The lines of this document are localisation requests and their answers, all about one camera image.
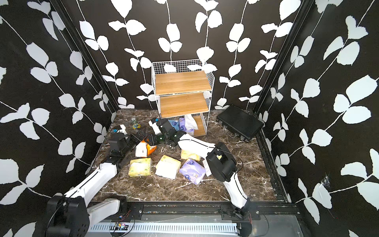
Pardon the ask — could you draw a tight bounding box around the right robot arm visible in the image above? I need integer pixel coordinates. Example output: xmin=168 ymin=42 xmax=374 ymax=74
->
xmin=148 ymin=118 xmax=250 ymax=220

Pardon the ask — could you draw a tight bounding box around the small circuit board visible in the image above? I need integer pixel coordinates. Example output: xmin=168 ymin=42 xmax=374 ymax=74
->
xmin=114 ymin=223 xmax=129 ymax=231

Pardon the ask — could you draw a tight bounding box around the white wire shelf rack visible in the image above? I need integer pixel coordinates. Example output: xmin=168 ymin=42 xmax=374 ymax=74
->
xmin=152 ymin=59 xmax=217 ymax=136

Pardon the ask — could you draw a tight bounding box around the white slotted cable duct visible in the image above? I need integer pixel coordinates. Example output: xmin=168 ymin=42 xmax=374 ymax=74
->
xmin=88 ymin=222 xmax=240 ymax=235

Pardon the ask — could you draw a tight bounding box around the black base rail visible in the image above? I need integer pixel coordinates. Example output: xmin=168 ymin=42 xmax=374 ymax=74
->
xmin=88 ymin=201 xmax=303 ymax=221

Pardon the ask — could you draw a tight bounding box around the orange tissue pack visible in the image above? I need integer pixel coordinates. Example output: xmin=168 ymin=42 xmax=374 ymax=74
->
xmin=135 ymin=140 xmax=157 ymax=158

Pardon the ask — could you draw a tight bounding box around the black carrying case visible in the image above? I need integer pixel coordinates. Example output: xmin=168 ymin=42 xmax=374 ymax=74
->
xmin=216 ymin=105 xmax=264 ymax=142

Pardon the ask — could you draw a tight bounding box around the purple tissue pack bottom shelf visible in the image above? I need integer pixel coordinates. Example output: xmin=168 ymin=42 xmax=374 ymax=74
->
xmin=179 ymin=114 xmax=198 ymax=136

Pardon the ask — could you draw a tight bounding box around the light yellow tissue pack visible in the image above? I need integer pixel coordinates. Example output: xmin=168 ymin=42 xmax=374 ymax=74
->
xmin=128 ymin=158 xmax=152 ymax=177

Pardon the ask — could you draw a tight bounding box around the yellow tissue pack shelf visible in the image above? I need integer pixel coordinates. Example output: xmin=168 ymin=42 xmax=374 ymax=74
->
xmin=181 ymin=150 xmax=201 ymax=162

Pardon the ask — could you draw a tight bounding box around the orange-yellow tissue pack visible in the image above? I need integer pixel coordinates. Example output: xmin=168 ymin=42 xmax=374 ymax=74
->
xmin=155 ymin=155 xmax=181 ymax=179

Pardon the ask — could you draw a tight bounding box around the yellow clock toy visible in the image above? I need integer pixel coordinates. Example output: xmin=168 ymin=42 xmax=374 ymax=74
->
xmin=132 ymin=123 xmax=141 ymax=129

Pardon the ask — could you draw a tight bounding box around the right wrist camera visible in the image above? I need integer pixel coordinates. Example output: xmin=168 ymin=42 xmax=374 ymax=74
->
xmin=149 ymin=118 xmax=161 ymax=135

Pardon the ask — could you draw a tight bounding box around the blue tissue pack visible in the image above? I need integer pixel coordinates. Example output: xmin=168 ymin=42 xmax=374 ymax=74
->
xmin=168 ymin=119 xmax=180 ymax=131

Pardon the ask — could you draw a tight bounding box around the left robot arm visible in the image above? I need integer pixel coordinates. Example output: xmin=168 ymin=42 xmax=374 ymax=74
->
xmin=42 ymin=132 xmax=145 ymax=237

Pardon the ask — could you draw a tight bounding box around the pale yellow tissue pack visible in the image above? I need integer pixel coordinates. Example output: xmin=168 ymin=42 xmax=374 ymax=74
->
xmin=202 ymin=160 xmax=212 ymax=177

